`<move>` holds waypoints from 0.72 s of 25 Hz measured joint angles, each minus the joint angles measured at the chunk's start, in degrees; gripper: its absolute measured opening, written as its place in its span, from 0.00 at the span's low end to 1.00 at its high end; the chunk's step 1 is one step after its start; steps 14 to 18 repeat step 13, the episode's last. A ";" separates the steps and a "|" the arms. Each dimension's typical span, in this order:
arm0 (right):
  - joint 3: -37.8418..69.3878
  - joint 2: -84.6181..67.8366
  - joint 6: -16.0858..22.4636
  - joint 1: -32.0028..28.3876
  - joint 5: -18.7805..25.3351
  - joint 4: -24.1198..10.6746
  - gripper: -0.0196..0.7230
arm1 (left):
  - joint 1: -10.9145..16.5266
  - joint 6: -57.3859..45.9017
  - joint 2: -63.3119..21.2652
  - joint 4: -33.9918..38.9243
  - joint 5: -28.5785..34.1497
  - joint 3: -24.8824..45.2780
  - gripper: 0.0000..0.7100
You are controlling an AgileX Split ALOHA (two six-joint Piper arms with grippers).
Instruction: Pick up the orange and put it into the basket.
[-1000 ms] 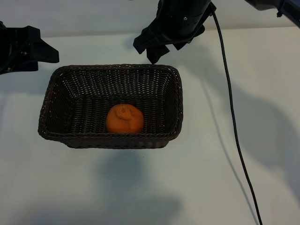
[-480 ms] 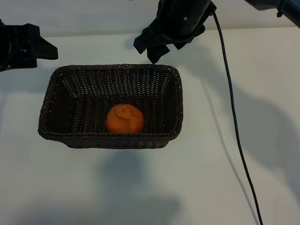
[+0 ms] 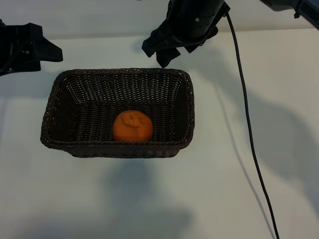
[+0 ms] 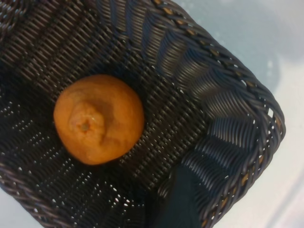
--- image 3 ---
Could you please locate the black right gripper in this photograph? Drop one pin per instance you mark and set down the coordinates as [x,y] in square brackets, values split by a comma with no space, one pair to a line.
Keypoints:
[197,17]

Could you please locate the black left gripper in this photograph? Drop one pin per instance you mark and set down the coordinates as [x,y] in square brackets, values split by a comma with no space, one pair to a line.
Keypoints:
[15,44]

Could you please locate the dark brown wicker basket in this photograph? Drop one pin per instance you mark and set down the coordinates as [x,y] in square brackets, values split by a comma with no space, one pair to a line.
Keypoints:
[87,112]

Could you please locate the orange fruit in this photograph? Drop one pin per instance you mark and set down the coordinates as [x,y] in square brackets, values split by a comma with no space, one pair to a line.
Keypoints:
[132,129]

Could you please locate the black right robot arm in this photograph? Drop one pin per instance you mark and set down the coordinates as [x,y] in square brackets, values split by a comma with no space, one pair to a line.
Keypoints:
[281,5]

